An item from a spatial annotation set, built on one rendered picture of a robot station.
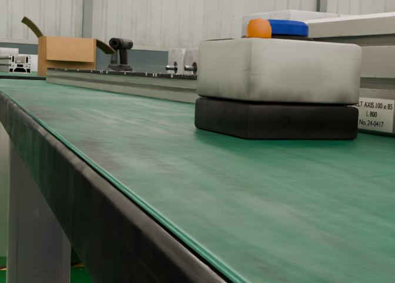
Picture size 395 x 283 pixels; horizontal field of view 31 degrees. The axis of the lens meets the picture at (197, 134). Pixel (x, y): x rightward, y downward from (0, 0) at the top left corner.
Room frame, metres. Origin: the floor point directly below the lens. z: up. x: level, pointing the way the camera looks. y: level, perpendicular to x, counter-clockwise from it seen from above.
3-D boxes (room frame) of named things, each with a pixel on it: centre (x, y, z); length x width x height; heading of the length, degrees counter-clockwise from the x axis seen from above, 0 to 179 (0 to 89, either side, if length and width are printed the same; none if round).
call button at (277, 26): (0.46, -0.05, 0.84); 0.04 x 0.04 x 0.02
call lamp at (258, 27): (0.42, -0.03, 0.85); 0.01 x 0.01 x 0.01
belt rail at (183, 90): (1.25, 0.16, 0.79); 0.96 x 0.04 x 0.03; 24
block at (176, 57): (1.76, 0.03, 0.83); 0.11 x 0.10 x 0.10; 112
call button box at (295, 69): (0.46, -0.06, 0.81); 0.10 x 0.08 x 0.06; 114
